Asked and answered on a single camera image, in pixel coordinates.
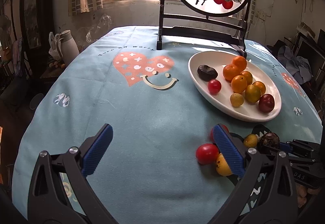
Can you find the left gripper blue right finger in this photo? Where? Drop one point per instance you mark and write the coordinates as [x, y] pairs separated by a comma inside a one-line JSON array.
[[242, 163]]

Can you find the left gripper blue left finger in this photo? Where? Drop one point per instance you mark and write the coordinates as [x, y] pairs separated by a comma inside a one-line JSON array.
[[82, 162]]

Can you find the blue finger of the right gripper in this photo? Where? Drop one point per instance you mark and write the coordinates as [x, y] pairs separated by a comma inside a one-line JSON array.
[[307, 162], [299, 145]]

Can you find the yellow round fruit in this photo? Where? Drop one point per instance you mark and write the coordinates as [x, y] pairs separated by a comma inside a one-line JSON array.
[[222, 166]]

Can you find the dark red plum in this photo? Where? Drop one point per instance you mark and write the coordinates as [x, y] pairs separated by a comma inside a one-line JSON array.
[[266, 103]]

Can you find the small green-yellow fruit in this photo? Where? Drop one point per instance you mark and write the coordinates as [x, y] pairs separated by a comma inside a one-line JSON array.
[[237, 100]]

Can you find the greenish yellow mandarin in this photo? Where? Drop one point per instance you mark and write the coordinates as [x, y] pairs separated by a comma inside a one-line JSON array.
[[252, 94]]

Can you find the yellow-orange mandarin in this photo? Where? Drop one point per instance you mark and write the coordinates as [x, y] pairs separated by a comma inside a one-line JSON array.
[[248, 76]]

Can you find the small orange mandarin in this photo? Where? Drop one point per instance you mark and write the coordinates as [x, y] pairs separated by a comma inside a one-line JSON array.
[[230, 71]]

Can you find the dark wrinkled passion fruit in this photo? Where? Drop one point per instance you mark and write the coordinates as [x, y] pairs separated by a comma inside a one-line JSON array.
[[207, 73]]

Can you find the large textured orange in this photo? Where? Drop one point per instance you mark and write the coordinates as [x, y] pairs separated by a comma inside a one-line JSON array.
[[240, 62]]

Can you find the small yellow kumquat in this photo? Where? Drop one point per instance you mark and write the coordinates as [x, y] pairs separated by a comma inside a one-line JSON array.
[[251, 141]]

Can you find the red cherry tomato small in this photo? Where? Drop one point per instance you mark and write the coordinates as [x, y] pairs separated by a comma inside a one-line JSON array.
[[207, 154]]

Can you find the white oval plate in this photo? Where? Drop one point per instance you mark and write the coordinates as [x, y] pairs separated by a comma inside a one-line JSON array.
[[246, 112]]

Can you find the light blue printed tablecloth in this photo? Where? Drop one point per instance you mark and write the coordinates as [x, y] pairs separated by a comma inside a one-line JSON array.
[[149, 172]]

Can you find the pile of grey clothes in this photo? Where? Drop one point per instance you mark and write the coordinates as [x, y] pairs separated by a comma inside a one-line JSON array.
[[297, 66]]

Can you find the white ceramic jug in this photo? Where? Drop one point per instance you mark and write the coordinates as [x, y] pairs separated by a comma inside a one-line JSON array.
[[68, 46]]

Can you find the black framed round painted screen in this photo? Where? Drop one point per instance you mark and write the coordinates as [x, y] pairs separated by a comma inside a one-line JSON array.
[[205, 3]]

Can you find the dark framed wall painting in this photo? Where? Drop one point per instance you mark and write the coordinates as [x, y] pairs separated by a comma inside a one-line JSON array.
[[36, 22]]

